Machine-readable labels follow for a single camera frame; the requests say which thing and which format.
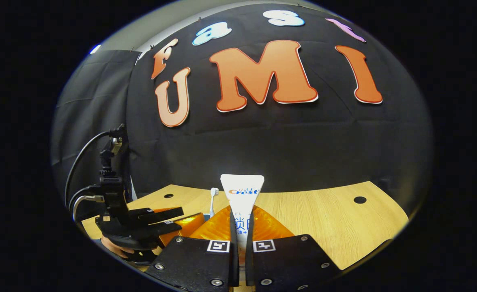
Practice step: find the ceiling light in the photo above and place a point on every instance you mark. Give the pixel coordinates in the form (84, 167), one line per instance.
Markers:
(95, 48)

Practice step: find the black backdrop cloth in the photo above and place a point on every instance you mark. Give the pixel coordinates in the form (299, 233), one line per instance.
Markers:
(283, 142)

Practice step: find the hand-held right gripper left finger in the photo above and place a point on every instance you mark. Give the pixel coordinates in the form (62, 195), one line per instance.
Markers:
(233, 259)

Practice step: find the grey toothbrush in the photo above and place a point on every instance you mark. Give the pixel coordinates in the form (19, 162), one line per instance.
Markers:
(213, 194)

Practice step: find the white toothpaste tube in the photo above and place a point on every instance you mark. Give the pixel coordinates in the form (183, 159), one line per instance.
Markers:
(242, 190)

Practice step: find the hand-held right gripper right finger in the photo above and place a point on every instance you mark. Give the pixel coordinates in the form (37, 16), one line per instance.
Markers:
(250, 259)

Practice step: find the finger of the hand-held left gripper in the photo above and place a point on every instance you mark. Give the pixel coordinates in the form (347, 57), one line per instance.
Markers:
(183, 227)
(157, 214)

